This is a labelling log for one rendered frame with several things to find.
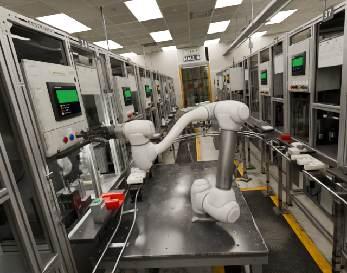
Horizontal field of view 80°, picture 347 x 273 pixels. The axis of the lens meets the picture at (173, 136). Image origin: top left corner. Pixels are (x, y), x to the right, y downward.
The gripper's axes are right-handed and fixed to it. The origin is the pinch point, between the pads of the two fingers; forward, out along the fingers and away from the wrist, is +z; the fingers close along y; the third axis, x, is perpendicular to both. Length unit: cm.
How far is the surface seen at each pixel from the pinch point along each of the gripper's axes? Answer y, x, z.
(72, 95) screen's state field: 23.0, -7.2, 5.3
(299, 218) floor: -141, -109, -171
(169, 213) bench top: -74, -31, -38
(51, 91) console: 25.7, 8.6, 6.4
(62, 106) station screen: 17.7, 4.8, 5.3
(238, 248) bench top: -74, 8, -82
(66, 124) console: 7.2, 1.0, 7.5
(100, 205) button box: -40.9, 6.9, -5.1
